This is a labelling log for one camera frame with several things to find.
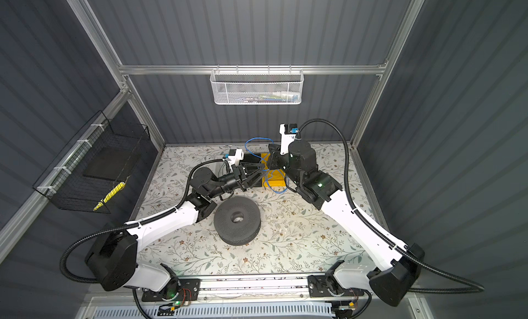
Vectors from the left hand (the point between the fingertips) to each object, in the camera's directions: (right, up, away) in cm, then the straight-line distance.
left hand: (266, 169), depth 65 cm
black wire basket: (-63, -4, -2) cm, 63 cm away
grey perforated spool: (-12, -26, +16) cm, 33 cm away
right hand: (+1, +8, +3) cm, 8 cm away
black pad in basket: (-58, +2, +9) cm, 59 cm away
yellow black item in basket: (-52, -9, +4) cm, 53 cm away
